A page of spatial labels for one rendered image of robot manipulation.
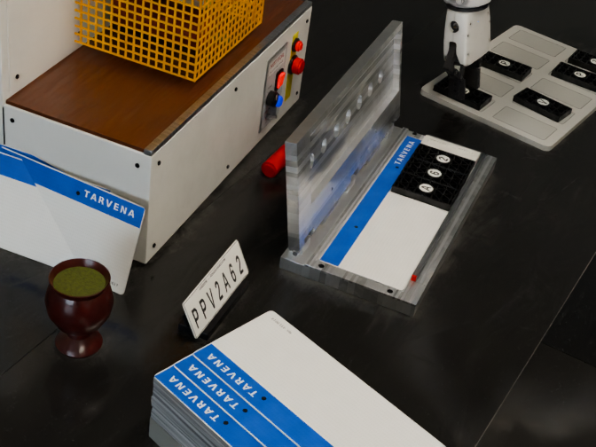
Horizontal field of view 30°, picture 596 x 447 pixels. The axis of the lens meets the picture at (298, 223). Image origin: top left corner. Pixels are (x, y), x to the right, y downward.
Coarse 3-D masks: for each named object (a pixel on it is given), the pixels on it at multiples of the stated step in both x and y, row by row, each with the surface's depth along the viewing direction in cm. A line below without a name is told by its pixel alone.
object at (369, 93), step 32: (384, 32) 178; (384, 64) 181; (352, 96) 169; (384, 96) 184; (320, 128) 159; (352, 128) 172; (384, 128) 184; (288, 160) 150; (320, 160) 161; (352, 160) 172; (288, 192) 153; (320, 192) 161; (288, 224) 156; (320, 224) 166
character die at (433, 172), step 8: (416, 160) 182; (408, 168) 180; (416, 168) 180; (424, 168) 181; (432, 168) 181; (440, 168) 182; (424, 176) 180; (432, 176) 179; (440, 176) 179; (448, 176) 179; (456, 176) 180; (464, 176) 181; (448, 184) 178; (456, 184) 178
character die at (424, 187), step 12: (396, 180) 177; (408, 180) 178; (420, 180) 178; (396, 192) 176; (408, 192) 175; (420, 192) 175; (432, 192) 175; (444, 192) 176; (456, 192) 177; (432, 204) 174; (444, 204) 173
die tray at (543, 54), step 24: (504, 48) 224; (528, 48) 225; (552, 48) 227; (432, 96) 205; (504, 96) 208; (552, 96) 210; (576, 96) 212; (480, 120) 201; (504, 120) 201; (528, 120) 202; (552, 120) 203; (576, 120) 204; (552, 144) 196
